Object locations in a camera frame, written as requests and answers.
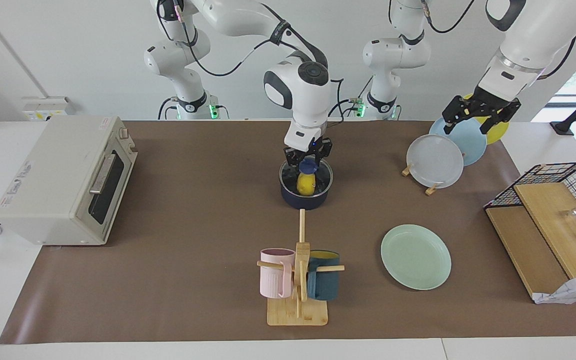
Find yellow plate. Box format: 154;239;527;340
463;94;510;145

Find wooden plate rack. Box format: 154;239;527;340
401;165;439;196

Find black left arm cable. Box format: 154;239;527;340
420;0;476;34

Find white power strip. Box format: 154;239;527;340
22;96;76;122

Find teal mug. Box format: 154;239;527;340
307;250;341;301

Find brown board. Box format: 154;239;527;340
485;205;569;300

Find black base cable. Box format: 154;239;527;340
158;96;178;121
330;75;375;118

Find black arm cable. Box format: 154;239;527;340
160;0;345;126
420;0;476;34

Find yellow potato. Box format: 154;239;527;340
296;172;316;197

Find dark blue saucepan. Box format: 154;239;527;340
279;159;334;210

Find wooden mug tree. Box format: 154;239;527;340
256;209;345;327

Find pink ribbed mug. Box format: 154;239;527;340
260;248;296;299

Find beige toaster oven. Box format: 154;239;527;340
0;116;139;246

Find light wooden board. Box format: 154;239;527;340
513;182;576;280

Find pale grey plate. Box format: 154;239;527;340
406;134;465;189

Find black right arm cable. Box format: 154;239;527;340
160;0;345;126

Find light blue plate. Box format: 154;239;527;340
428;113;488;167

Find pale green plate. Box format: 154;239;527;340
381;224;452;291

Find brown table mat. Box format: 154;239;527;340
0;120;576;345

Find glass lid with blue knob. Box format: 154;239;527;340
279;157;334;196

